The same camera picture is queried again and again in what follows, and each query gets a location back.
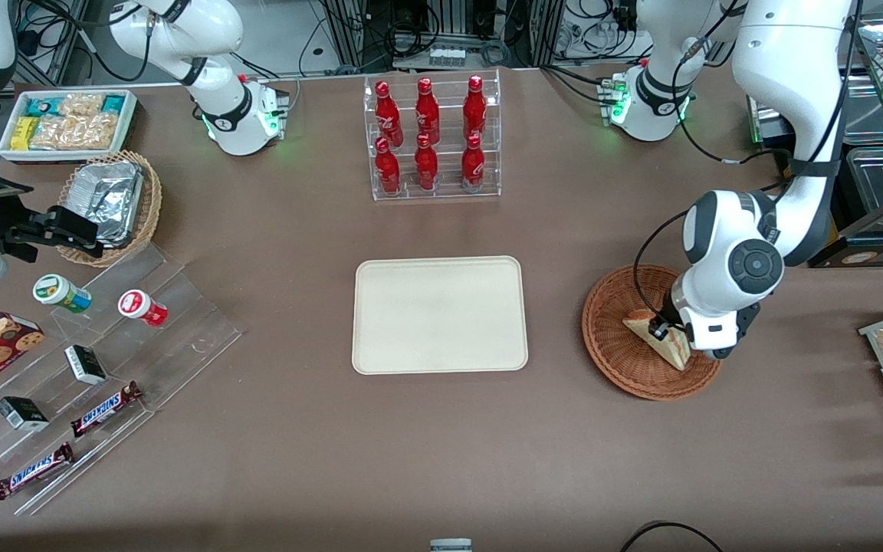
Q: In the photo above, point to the large clear cracker bag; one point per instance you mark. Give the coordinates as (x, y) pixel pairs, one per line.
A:
(77, 133)

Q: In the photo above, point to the triangular sandwich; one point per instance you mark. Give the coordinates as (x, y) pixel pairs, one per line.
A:
(675, 356)

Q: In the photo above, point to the beige plastic tray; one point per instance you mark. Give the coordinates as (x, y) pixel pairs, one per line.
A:
(439, 315)

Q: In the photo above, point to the clear acrylic stepped display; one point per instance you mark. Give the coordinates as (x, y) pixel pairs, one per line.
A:
(181, 337)

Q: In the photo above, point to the light wicker basket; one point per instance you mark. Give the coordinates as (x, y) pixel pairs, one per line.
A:
(152, 203)

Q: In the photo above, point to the small clear cracker bag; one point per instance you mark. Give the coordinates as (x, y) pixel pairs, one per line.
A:
(83, 105)

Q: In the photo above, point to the aluminium foil container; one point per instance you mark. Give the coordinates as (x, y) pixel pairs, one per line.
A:
(108, 199)

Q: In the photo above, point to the yellow snack packet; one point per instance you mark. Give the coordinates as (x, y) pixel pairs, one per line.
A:
(23, 134)

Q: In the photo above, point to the clear acrylic bottle rack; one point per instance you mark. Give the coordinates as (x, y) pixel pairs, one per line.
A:
(449, 172)

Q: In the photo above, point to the grey box object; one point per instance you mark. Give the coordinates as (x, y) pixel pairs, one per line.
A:
(451, 546)

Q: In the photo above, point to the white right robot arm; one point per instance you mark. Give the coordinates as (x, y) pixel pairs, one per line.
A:
(204, 46)

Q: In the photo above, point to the brown wicker basket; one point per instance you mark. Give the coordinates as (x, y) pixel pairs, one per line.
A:
(618, 353)

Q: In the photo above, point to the small black box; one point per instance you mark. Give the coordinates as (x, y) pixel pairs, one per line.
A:
(85, 365)
(22, 413)

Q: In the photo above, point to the teal snack packet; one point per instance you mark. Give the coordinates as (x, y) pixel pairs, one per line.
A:
(43, 106)
(113, 103)

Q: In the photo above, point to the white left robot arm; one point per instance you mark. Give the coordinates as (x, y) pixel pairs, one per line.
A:
(794, 69)

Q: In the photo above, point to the snickers chocolate bar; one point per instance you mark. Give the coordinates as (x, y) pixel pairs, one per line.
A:
(104, 409)
(34, 471)

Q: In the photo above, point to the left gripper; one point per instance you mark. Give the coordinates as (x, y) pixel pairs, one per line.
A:
(672, 315)

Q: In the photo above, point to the green lid cup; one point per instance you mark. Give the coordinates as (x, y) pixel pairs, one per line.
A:
(58, 292)

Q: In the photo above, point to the white snack bin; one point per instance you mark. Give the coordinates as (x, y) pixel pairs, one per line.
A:
(129, 126)

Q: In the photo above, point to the white power strip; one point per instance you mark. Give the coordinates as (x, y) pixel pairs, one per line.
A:
(448, 56)

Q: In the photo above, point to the red cola bottle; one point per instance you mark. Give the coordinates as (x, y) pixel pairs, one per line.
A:
(474, 107)
(473, 165)
(427, 111)
(388, 115)
(426, 167)
(388, 170)

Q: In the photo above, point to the red lid cup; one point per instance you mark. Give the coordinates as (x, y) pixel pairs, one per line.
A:
(141, 307)

